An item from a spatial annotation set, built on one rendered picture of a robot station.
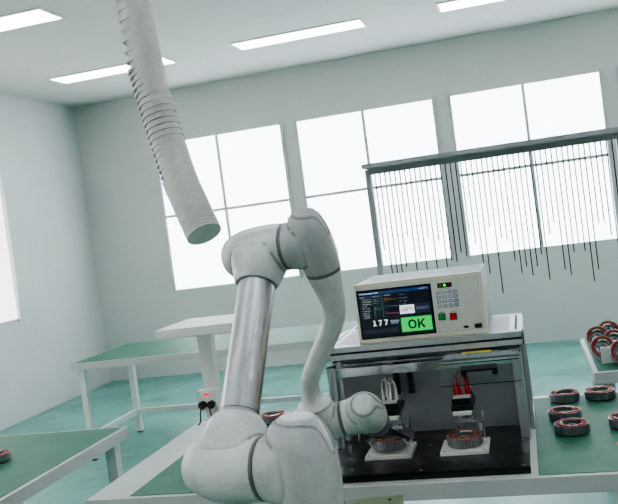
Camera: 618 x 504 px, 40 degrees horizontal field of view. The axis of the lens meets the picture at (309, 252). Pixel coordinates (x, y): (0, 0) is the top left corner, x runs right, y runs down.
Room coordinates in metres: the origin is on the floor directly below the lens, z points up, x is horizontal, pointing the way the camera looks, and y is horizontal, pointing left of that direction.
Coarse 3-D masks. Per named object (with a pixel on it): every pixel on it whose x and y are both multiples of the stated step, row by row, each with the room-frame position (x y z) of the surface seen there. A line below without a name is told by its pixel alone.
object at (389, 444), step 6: (384, 438) 2.75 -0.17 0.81; (390, 438) 2.73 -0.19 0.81; (396, 438) 2.69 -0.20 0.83; (402, 438) 2.69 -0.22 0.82; (378, 444) 2.69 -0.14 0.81; (384, 444) 2.67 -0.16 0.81; (390, 444) 2.67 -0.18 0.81; (396, 444) 2.67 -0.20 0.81; (402, 444) 2.68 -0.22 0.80; (378, 450) 2.69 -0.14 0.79; (384, 450) 2.67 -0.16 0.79; (390, 450) 2.67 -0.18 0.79; (396, 450) 2.68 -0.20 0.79
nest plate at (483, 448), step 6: (486, 438) 2.70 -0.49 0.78; (444, 444) 2.70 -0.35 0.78; (480, 444) 2.64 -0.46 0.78; (486, 444) 2.64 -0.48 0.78; (444, 450) 2.63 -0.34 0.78; (450, 450) 2.62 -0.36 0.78; (456, 450) 2.61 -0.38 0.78; (462, 450) 2.61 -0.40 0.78; (468, 450) 2.60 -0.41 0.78; (474, 450) 2.59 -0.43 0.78; (480, 450) 2.58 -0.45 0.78; (486, 450) 2.57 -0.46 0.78
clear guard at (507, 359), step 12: (480, 348) 2.77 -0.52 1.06; (492, 348) 2.74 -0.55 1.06; (504, 348) 2.71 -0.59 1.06; (516, 348) 2.68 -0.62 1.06; (444, 360) 2.63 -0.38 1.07; (456, 360) 2.61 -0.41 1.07; (468, 360) 2.58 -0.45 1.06; (480, 360) 2.55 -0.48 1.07; (492, 360) 2.54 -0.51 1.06; (504, 360) 2.52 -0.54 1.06; (516, 360) 2.51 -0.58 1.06; (444, 372) 2.55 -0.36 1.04; (456, 372) 2.54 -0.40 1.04; (468, 372) 2.53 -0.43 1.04; (480, 372) 2.52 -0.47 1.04; (504, 372) 2.50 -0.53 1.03; (516, 372) 2.48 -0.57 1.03; (444, 384) 2.52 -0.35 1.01; (456, 384) 2.51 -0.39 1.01; (468, 384) 2.50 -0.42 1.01
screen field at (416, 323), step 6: (402, 318) 2.83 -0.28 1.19; (408, 318) 2.83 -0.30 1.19; (414, 318) 2.82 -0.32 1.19; (420, 318) 2.82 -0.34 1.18; (426, 318) 2.81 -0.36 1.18; (402, 324) 2.83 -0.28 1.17; (408, 324) 2.83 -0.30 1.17; (414, 324) 2.82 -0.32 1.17; (420, 324) 2.82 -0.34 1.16; (426, 324) 2.81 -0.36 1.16; (432, 324) 2.81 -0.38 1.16; (402, 330) 2.83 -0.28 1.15; (408, 330) 2.83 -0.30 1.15; (414, 330) 2.82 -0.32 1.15; (420, 330) 2.82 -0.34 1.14
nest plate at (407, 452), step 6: (414, 444) 2.74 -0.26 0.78; (372, 450) 2.74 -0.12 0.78; (402, 450) 2.69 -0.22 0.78; (408, 450) 2.68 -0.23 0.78; (366, 456) 2.68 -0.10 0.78; (372, 456) 2.67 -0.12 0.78; (378, 456) 2.66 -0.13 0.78; (384, 456) 2.66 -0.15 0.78; (390, 456) 2.65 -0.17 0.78; (396, 456) 2.65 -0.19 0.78; (402, 456) 2.64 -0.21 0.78; (408, 456) 2.64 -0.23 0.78
